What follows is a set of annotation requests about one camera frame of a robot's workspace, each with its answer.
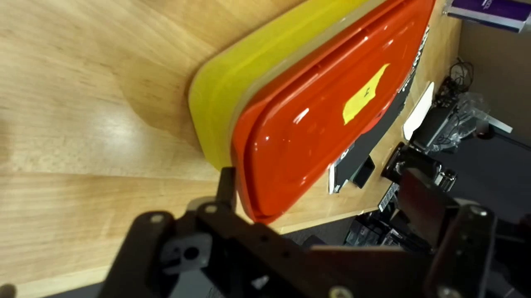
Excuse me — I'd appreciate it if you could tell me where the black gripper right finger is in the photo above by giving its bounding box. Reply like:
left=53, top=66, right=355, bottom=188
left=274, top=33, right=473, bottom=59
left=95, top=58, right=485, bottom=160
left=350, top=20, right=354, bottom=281
left=399, top=169, right=460, bottom=246

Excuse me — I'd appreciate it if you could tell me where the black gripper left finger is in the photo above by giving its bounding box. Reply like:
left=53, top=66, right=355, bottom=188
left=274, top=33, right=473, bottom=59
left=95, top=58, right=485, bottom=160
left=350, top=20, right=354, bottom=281
left=216, top=167, right=238, bottom=212

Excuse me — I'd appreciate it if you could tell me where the orange container lid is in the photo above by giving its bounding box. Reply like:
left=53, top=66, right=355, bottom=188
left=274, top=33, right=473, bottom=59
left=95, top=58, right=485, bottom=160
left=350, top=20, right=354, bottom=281
left=233, top=0, right=437, bottom=223

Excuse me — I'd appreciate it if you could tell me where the yellow rectangular bowl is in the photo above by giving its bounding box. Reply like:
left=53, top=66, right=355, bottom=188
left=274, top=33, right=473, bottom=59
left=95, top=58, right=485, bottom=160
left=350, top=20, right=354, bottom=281
left=188, top=0, right=385, bottom=169

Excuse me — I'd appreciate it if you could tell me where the black device on table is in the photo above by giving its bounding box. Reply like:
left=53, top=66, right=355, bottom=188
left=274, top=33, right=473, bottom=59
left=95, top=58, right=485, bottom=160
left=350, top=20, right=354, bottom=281
left=382, top=142, right=457, bottom=192

